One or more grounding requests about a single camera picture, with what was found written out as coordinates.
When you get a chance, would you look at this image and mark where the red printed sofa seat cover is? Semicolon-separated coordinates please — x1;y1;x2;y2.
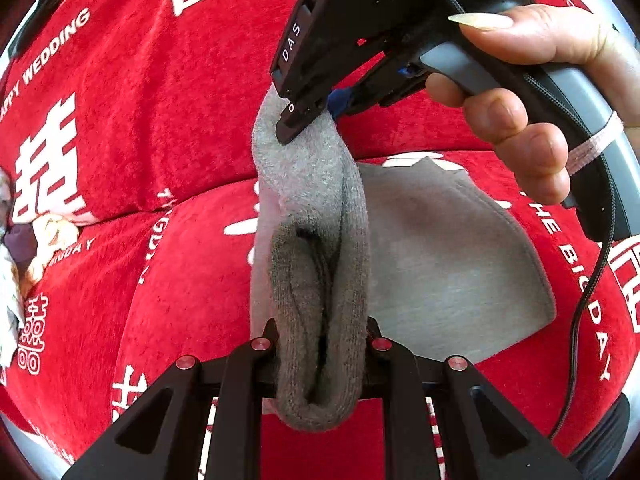
0;150;640;480

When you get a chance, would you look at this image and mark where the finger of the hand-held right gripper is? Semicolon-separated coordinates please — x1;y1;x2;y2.
328;56;428;122
270;3;362;146

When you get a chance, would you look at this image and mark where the light grey sock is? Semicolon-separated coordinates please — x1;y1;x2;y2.
357;156;558;364

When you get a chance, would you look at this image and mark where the pale yellow garment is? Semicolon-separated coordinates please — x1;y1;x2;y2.
27;212;82;283

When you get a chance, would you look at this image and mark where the person's right hand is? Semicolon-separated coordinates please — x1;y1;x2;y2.
425;3;640;207

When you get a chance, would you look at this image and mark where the dark grey sock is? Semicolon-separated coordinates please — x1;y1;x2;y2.
248;82;374;433

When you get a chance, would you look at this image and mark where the light blue floral quilt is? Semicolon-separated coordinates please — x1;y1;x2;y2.
0;167;27;367

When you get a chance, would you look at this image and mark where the red printed sofa back cushion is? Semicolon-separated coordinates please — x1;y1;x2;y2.
0;0;640;226

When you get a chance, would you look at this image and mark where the dark purple cloth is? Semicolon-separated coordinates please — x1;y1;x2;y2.
6;224;40;267

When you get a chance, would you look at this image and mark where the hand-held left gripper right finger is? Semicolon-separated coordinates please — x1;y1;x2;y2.
365;316;584;480

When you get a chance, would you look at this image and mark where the pink elastic band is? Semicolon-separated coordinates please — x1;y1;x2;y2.
566;111;626;177

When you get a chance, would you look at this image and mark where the black braided cable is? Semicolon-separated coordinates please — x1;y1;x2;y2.
414;0;619;441

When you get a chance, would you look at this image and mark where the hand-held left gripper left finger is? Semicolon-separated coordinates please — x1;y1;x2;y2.
61;317;281;480

